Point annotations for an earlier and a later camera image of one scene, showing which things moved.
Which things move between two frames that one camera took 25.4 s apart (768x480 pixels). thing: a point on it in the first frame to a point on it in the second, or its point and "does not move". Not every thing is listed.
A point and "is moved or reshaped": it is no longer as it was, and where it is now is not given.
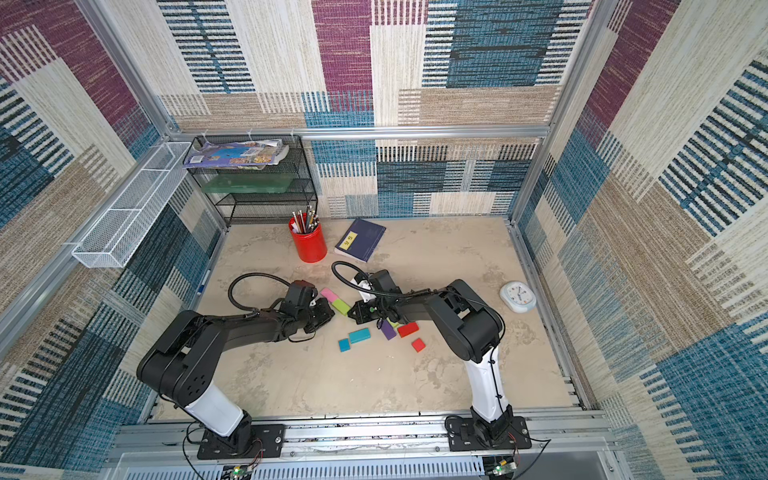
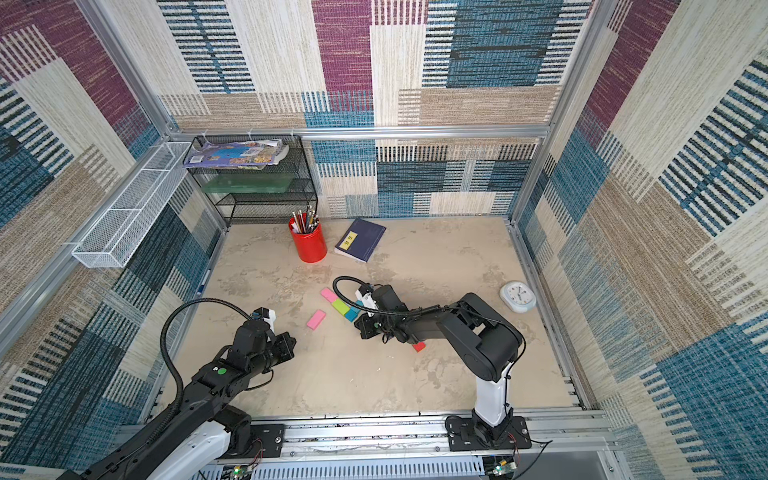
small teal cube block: [344, 345] is moved or reshaped
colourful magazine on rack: [249, 155] does not move
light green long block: [341, 306] does not move
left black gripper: [327, 313] to [287, 350]
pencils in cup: [304, 222] does not move
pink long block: [329, 294] does not move
